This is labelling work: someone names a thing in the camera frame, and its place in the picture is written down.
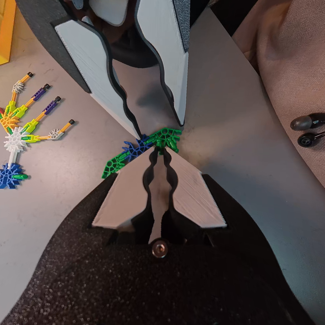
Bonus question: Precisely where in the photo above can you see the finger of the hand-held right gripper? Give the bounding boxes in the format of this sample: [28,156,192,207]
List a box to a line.
[54,19,143,139]
[135,0,189,127]

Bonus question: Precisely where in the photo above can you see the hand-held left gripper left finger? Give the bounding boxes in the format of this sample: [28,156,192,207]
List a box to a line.
[91,147,159,231]

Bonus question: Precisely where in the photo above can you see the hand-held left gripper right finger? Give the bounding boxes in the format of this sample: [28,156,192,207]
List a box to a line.
[164,148,227,231]

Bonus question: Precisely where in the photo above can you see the green and blue toy assembly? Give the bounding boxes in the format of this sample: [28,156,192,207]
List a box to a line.
[101,128,182,179]

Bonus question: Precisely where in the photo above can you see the multicoloured toy hand assembly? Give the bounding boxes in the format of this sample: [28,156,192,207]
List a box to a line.
[0,72,75,189]

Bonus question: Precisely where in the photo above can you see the grey desk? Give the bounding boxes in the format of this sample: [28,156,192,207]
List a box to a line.
[0,0,325,325]

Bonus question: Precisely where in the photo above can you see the yellow divided plastic bin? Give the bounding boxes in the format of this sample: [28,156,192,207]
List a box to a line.
[0,0,17,65]

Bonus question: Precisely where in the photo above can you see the person's beige sweatshirt torso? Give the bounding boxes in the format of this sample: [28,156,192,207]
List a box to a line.
[232,0,325,188]

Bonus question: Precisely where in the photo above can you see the black wired earphones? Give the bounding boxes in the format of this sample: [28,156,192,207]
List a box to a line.
[290,112,325,148]

